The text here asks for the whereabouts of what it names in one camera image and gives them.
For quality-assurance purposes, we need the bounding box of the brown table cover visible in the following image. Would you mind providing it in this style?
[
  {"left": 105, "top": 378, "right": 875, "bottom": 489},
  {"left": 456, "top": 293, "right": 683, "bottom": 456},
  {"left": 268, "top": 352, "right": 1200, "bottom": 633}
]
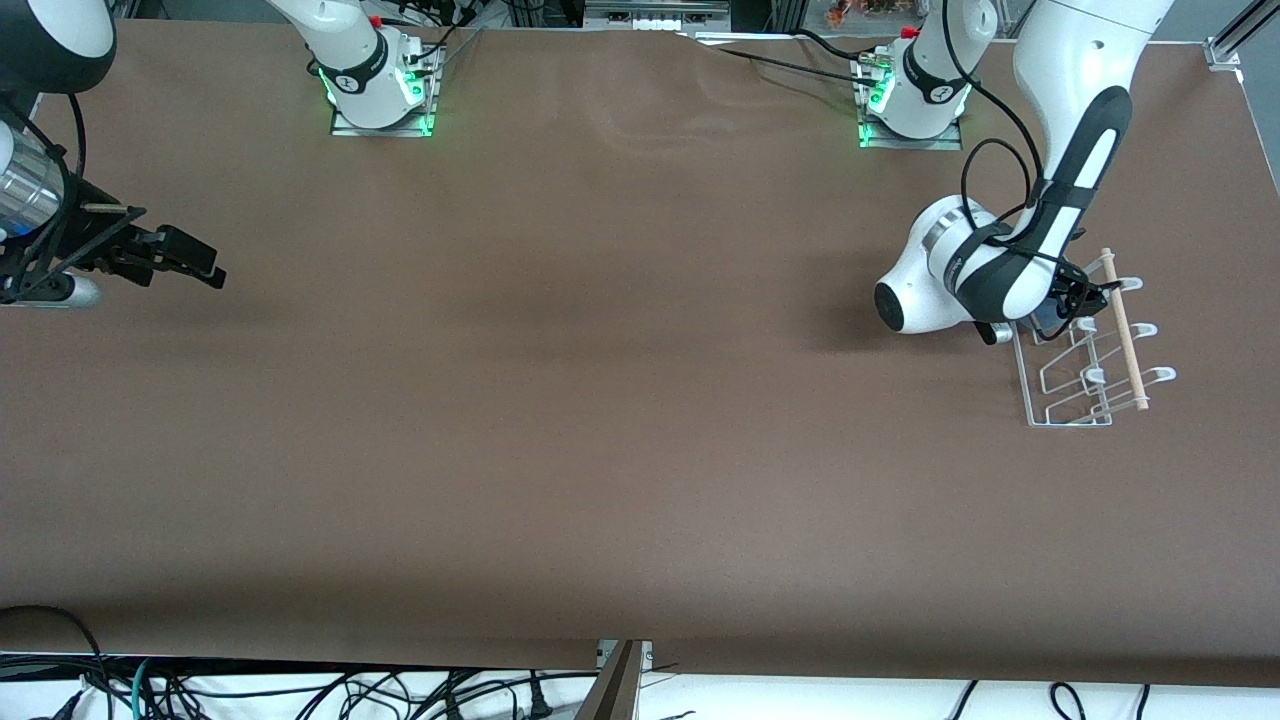
[{"left": 0, "top": 20, "right": 1280, "bottom": 691}]

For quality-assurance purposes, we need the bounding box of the white wire cup rack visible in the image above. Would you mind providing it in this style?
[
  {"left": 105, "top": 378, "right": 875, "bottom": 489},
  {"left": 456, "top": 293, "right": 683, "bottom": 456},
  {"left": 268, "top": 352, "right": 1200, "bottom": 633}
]
[{"left": 1010, "top": 248, "right": 1179, "bottom": 429}]

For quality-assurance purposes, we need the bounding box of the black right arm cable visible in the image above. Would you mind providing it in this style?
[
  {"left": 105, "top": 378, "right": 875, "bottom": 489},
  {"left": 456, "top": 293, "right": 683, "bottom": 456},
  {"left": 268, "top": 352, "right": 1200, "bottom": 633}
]
[{"left": 0, "top": 90, "right": 89, "bottom": 301}]

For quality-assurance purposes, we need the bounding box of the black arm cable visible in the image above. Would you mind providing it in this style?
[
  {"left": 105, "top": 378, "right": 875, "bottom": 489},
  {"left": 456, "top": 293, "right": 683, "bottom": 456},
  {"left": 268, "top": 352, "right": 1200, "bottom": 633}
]
[
  {"left": 938, "top": 0, "right": 1091, "bottom": 301},
  {"left": 0, "top": 90, "right": 89, "bottom": 301}
]

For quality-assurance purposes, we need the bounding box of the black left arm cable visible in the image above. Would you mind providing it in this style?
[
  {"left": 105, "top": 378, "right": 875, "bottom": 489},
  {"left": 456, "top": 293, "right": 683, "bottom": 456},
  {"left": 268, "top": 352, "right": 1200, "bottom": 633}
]
[{"left": 938, "top": 0, "right": 1091, "bottom": 301}]

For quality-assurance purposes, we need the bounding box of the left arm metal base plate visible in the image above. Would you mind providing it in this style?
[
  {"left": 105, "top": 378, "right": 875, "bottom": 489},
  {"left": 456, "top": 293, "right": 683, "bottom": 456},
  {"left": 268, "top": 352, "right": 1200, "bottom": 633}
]
[{"left": 857, "top": 55, "right": 964, "bottom": 152}]

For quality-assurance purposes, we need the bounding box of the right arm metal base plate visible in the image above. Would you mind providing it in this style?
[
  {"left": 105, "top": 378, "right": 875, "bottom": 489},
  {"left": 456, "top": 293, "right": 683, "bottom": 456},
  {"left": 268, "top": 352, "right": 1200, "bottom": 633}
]
[{"left": 330, "top": 45, "right": 442, "bottom": 139}]

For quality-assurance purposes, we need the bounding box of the aluminium frame profile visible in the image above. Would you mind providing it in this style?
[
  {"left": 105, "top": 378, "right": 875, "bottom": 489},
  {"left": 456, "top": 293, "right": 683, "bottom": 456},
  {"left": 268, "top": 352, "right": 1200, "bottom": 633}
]
[{"left": 1204, "top": 0, "right": 1263, "bottom": 71}]

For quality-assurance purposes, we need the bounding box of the black cable on table cover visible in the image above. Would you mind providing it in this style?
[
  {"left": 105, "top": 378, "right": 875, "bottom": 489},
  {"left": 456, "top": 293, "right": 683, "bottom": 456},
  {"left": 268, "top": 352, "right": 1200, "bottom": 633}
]
[{"left": 690, "top": 30, "right": 893, "bottom": 91}]

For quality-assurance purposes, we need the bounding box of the black looped floor cable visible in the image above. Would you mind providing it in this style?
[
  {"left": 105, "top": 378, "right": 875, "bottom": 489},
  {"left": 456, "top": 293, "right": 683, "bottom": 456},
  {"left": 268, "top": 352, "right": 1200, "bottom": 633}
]
[{"left": 0, "top": 604, "right": 113, "bottom": 720}]

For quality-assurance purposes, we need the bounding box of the tangled black cable bundle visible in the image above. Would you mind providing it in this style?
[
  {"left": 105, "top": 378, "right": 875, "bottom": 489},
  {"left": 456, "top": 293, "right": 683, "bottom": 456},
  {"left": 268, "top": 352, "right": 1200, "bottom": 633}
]
[{"left": 150, "top": 668, "right": 601, "bottom": 720}]

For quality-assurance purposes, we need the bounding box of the small metal table bracket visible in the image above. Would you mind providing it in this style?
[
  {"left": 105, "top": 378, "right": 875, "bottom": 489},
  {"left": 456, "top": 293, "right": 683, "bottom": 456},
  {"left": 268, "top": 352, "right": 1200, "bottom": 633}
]
[{"left": 596, "top": 640, "right": 655, "bottom": 673}]

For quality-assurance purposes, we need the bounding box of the brown angled post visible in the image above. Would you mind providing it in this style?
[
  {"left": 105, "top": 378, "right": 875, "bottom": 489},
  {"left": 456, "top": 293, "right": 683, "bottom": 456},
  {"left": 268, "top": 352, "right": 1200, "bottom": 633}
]
[{"left": 574, "top": 640, "right": 642, "bottom": 720}]

